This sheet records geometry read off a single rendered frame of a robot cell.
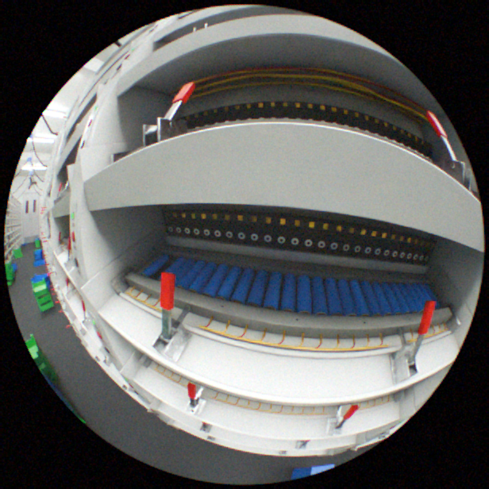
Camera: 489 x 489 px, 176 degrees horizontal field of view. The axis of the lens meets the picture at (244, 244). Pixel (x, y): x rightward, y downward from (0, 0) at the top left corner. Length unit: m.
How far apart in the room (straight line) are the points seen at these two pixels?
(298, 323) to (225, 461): 0.78
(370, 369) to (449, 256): 0.28
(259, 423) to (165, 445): 0.62
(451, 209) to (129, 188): 0.26
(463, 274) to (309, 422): 0.38
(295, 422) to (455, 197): 0.38
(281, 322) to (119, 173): 0.21
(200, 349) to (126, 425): 0.85
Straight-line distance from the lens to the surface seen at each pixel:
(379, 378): 0.21
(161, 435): 0.91
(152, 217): 0.34
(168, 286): 0.15
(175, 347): 0.18
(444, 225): 0.15
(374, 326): 0.21
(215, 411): 0.36
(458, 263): 0.39
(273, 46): 0.29
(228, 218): 0.24
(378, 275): 0.29
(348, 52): 0.30
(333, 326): 0.18
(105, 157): 0.29
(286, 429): 0.36
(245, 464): 0.86
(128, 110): 0.34
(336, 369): 0.19
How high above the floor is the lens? 0.86
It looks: 10 degrees down
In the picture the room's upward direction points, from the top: 4 degrees clockwise
